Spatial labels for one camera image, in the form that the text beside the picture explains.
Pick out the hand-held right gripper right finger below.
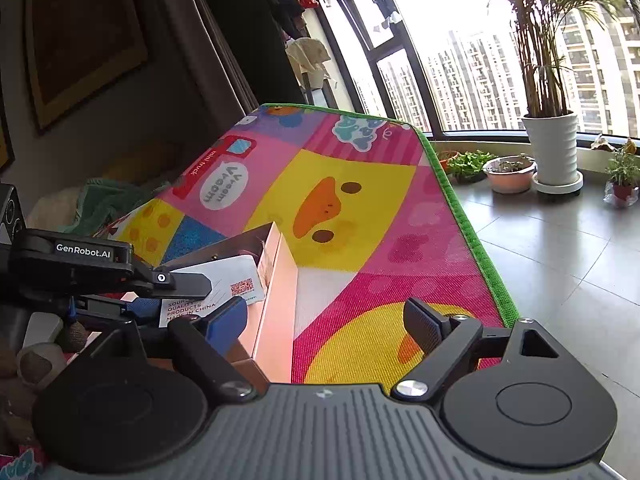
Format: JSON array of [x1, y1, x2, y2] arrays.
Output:
[[391, 297, 561, 403]]

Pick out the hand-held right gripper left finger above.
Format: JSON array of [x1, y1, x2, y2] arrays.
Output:
[[105, 299, 257, 403]]

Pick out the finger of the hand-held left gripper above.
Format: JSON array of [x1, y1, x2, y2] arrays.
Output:
[[74, 296, 163, 328], [131, 261, 215, 300]]

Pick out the white printed packet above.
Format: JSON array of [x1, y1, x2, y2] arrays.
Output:
[[159, 254, 267, 330]]

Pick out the pink cardboard box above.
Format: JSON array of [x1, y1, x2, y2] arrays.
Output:
[[160, 220, 299, 388]]

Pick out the white charger plug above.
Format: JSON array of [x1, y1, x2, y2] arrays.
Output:
[[22, 311, 64, 350]]

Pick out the grey plush toy brown paws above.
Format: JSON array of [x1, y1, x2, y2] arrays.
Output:
[[0, 320, 88, 441]]

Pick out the beige pillow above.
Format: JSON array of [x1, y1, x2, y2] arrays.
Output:
[[25, 187, 86, 231]]

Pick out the green towel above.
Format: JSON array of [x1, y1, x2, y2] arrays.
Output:
[[74, 177, 173, 233]]

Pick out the colourful cartoon play mat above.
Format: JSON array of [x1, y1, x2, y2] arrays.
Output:
[[0, 103, 521, 480]]

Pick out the yellow pillow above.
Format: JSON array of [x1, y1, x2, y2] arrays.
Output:
[[102, 142, 181, 186]]

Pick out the green leafy plant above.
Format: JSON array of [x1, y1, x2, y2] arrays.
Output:
[[437, 149, 496, 184]]

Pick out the plant in pink pot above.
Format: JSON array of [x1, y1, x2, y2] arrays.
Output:
[[482, 155, 537, 194]]

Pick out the palm plant in white pot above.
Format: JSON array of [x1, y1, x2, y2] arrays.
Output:
[[487, 0, 640, 196]]

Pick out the small plant in red pot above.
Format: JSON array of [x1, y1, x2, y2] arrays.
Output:
[[602, 147, 640, 208]]

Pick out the dark curtain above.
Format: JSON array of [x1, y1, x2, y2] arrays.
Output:
[[185, 0, 306, 126]]

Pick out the hanging beige cloth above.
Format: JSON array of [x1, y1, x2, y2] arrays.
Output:
[[285, 37, 332, 92]]

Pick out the framed wall picture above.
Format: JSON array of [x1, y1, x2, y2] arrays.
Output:
[[0, 107, 16, 170], [22, 0, 151, 135]]

